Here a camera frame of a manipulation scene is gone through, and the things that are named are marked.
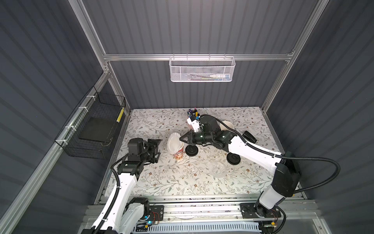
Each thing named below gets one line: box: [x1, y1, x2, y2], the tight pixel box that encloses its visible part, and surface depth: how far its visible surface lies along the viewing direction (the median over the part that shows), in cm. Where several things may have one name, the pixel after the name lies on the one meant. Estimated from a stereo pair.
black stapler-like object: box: [242, 130, 258, 144], surface depth 104 cm
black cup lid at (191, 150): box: [185, 144, 199, 157], surface depth 98 cm
